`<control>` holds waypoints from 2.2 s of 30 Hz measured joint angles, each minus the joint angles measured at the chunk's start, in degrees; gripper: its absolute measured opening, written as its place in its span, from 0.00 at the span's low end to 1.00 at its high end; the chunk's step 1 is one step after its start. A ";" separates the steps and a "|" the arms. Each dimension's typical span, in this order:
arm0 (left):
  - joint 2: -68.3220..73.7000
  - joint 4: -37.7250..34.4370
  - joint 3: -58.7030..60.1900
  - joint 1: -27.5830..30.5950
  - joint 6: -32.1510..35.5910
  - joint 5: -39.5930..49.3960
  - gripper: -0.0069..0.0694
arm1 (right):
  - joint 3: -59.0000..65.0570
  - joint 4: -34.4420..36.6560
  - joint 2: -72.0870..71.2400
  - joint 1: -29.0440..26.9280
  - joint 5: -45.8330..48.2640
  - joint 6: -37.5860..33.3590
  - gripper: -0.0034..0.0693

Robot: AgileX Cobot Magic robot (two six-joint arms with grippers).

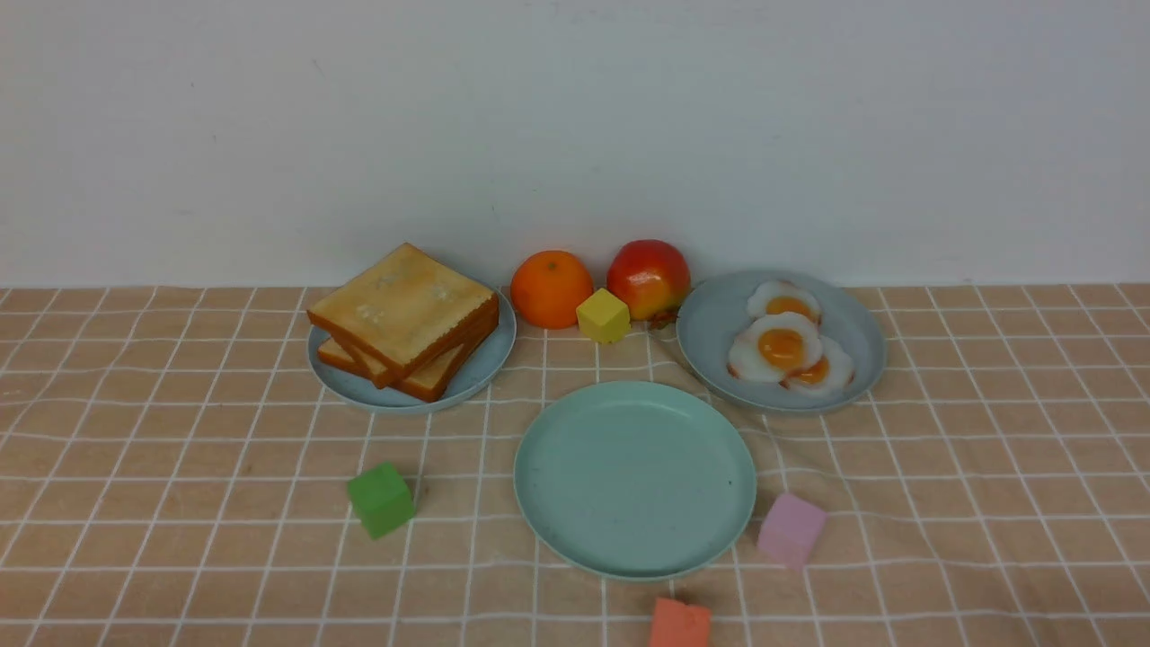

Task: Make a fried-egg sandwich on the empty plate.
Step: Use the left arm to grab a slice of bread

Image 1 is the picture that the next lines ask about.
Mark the orange fruit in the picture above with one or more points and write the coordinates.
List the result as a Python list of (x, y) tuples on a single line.
[(548, 288)]

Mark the red yellow apple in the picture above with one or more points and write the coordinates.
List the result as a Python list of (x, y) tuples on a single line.
[(653, 280)]

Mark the checkered beige tablecloth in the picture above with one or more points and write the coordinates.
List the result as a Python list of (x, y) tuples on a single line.
[(173, 474)]

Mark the blue plate with toast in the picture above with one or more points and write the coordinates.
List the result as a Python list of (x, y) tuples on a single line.
[(476, 372)]

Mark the yellow cube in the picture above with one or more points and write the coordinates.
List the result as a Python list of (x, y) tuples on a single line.
[(603, 318)]

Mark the toast slice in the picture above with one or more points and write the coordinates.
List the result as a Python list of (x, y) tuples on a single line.
[(330, 352), (429, 382), (403, 312)]

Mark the blue plate with eggs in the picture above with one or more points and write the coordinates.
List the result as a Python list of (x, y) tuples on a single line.
[(711, 317)]

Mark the orange cube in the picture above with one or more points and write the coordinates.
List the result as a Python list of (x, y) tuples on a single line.
[(676, 624)]

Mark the green cube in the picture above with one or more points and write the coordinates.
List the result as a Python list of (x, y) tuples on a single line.
[(381, 500)]

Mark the fried egg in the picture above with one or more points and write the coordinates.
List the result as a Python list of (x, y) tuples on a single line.
[(830, 376), (773, 348), (776, 297)]

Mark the green centre plate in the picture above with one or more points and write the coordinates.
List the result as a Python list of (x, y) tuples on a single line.
[(635, 481)]

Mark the pink cube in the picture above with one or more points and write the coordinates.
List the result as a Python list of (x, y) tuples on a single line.
[(790, 531)]

